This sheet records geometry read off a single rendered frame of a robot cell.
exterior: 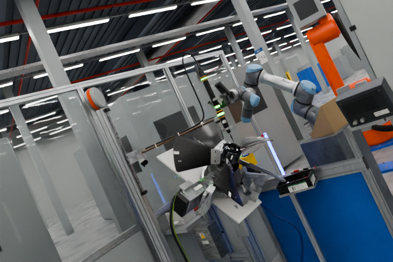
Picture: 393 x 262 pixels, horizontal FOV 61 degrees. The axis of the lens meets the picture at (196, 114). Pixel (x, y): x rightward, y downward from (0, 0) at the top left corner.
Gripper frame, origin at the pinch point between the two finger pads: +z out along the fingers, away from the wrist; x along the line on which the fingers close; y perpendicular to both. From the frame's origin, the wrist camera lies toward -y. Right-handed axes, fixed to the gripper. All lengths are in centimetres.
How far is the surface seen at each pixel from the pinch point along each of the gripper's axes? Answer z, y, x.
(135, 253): 51, 70, 70
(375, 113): -35, 45, -73
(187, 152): 28.4, 22.7, 9.0
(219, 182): 36, 42, -12
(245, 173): 0, 51, 0
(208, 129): -1.8, 16.1, 14.0
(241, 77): -364, -36, 220
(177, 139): 28.3, 13.2, 12.0
